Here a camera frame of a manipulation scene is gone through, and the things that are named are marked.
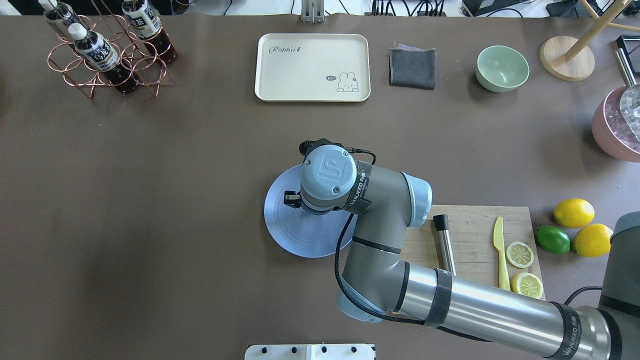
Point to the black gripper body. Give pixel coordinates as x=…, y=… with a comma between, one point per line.
x=291, y=199

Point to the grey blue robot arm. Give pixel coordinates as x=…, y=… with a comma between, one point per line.
x=381, y=285

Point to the blue round plate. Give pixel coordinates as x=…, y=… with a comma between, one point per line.
x=296, y=230

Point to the cream rabbit tray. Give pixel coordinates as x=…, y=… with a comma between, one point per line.
x=327, y=67

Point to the steel muddler black tip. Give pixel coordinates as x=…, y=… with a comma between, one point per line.
x=442, y=228

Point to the dark grey folded cloth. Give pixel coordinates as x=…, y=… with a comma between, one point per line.
x=412, y=67

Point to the wooden cutting board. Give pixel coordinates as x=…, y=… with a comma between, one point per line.
x=471, y=232

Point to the yellow plastic knife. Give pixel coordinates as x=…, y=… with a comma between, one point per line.
x=499, y=245

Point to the dark tea bottle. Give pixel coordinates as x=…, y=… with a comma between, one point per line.
x=102, y=57
x=60, y=16
x=145, y=22

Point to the lemon slice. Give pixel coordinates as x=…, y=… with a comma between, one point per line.
x=527, y=284
x=519, y=254

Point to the green bowl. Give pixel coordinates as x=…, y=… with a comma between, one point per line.
x=501, y=69

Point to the green lime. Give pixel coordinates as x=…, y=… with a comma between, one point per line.
x=553, y=239

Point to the yellow lemon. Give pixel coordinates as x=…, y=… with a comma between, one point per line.
x=593, y=240
x=574, y=213

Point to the wooden stand round base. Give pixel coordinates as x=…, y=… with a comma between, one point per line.
x=571, y=59

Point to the pink bowl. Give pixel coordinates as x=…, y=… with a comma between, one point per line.
x=607, y=140

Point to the clear ice cubes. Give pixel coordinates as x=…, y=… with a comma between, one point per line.
x=616, y=122

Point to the metal ice scoop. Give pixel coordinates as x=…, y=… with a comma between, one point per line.
x=629, y=103

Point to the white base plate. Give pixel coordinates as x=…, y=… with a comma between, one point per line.
x=322, y=351

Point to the aluminium frame post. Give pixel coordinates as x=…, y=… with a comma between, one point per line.
x=312, y=11

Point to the copper wire bottle rack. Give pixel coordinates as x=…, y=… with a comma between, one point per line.
x=122, y=50

